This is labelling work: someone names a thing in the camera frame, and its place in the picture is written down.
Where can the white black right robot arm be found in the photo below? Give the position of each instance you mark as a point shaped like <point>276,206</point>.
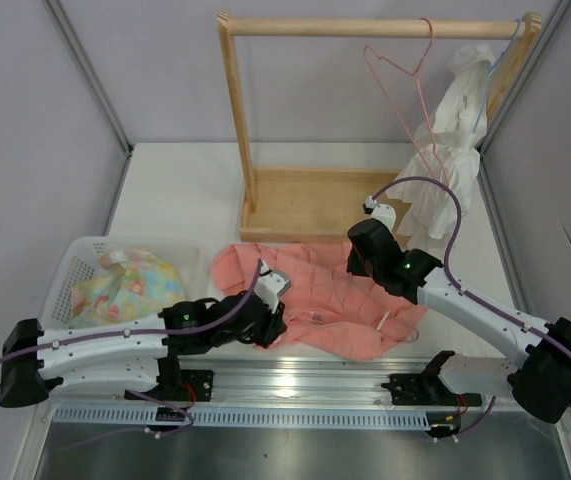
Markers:
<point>535,369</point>

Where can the left aluminium frame post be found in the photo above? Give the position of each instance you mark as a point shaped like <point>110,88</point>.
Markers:
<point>77,52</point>

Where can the white plastic laundry basket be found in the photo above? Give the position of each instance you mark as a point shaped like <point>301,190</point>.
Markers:
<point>81,263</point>

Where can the blue wire hanger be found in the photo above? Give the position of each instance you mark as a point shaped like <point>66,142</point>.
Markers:
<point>492,69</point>

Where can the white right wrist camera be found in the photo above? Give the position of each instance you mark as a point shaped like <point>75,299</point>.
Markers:
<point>382,212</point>

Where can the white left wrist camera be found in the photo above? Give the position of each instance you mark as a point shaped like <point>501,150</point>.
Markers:
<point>271,286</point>

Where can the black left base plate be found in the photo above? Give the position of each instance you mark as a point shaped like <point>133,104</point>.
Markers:
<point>185,385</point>

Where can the wooden clothes rack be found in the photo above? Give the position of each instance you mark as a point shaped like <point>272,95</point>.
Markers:
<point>305,204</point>

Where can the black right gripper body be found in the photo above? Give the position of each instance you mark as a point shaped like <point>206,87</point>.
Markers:
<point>360,267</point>

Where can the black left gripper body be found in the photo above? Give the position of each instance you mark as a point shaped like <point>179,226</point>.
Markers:
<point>262,331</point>

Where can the aluminium mounting rail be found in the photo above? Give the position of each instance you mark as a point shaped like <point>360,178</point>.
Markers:
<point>264,381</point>

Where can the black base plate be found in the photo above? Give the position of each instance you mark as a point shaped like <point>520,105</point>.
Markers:
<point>426,389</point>
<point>185,385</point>

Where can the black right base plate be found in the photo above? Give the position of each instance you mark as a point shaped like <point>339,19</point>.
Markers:
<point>426,389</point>

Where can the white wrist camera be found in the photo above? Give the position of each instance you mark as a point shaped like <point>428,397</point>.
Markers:
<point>382,212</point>
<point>271,286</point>

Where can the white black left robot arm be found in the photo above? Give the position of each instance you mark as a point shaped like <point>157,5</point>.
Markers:
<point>138,356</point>

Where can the floral pastel garment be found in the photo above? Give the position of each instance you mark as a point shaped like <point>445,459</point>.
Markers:
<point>135,284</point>

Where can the slotted white cable duct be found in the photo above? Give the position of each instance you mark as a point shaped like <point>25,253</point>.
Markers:
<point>210,416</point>

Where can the right aluminium frame post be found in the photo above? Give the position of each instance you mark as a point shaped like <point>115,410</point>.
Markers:
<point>536,53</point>

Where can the pink pleated skirt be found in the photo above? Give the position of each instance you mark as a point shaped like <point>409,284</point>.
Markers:
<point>362,322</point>

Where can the white garment on hanger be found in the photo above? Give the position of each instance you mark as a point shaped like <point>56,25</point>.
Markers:
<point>447,152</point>

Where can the aluminium frame post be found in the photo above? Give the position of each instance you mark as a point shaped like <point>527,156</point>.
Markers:
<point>77,52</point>
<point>536,53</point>

